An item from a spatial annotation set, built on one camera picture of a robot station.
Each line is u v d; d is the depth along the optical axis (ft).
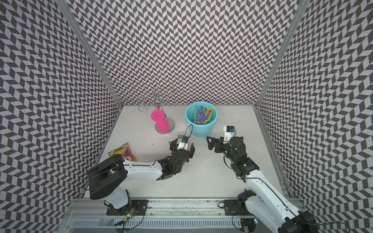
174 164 2.07
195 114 3.24
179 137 2.71
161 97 2.72
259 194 1.62
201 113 3.17
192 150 2.56
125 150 2.99
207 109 3.15
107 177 1.47
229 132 2.24
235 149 1.86
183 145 2.32
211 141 2.31
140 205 2.40
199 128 3.24
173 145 2.47
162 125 2.97
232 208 2.39
